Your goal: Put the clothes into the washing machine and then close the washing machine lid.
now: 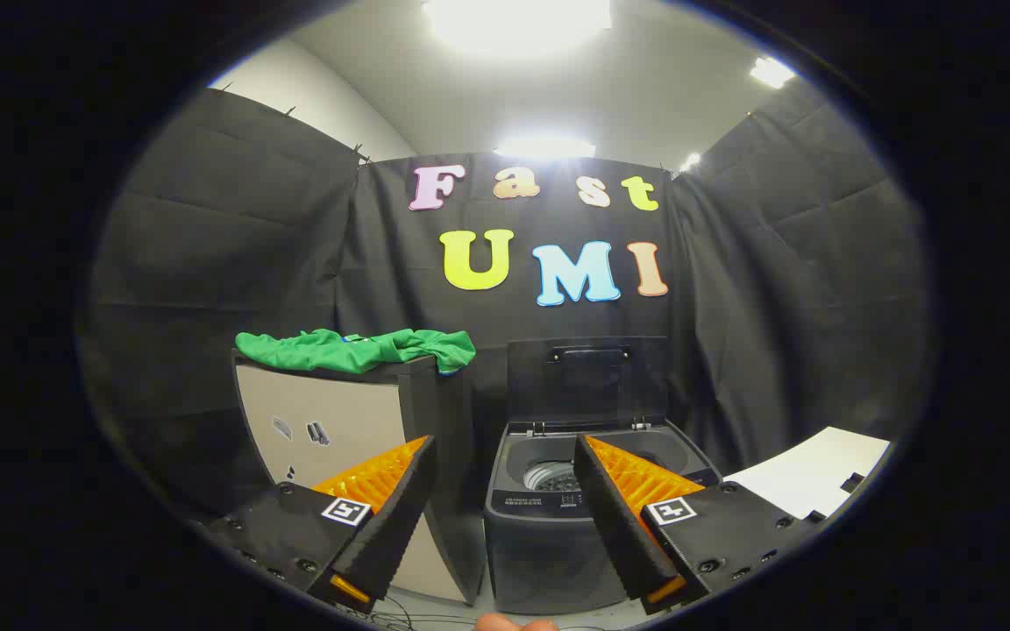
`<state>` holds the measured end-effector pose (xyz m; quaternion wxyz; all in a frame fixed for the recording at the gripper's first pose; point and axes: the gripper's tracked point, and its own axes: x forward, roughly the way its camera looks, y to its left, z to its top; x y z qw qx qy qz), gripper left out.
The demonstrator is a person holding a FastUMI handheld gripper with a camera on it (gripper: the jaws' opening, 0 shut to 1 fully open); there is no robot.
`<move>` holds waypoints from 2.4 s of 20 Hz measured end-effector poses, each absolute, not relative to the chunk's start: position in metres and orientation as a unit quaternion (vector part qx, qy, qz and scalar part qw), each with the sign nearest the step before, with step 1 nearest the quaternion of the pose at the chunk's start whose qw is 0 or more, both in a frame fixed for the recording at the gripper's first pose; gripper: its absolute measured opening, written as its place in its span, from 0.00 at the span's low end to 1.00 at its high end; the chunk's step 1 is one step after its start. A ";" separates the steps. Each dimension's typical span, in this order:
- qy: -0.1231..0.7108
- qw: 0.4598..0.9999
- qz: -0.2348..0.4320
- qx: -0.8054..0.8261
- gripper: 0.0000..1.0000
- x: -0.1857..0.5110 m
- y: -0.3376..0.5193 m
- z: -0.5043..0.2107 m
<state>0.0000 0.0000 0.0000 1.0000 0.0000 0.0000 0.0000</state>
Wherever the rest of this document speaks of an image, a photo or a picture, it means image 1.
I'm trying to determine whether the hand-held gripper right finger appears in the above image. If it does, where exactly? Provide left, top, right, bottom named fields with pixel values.
left=573, top=434, right=826, bottom=614

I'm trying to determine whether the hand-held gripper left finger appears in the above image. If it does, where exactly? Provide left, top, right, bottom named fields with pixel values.
left=207, top=436, right=437, bottom=614

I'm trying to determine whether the grey washing machine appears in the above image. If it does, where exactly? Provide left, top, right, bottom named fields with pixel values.
left=483, top=421, right=725, bottom=614

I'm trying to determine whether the green polo shirt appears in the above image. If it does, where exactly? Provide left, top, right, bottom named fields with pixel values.
left=235, top=329, right=477, bottom=376

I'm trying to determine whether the beige and black cabinet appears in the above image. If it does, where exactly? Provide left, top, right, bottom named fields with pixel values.
left=231, top=351, right=488, bottom=606

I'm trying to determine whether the black backdrop cloth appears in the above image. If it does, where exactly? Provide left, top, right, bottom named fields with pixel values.
left=75, top=79, right=940, bottom=527

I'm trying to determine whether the oval ceiling light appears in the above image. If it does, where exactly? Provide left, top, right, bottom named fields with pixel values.
left=494, top=136, right=595, bottom=160

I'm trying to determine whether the small ceiling light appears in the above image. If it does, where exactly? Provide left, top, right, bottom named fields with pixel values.
left=750, top=57, right=797, bottom=89

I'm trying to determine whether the large ceiling light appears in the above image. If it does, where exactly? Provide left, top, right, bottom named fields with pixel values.
left=422, top=0, right=613, bottom=55

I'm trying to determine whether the black floor cable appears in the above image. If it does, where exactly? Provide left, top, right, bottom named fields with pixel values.
left=356, top=594, right=488, bottom=631

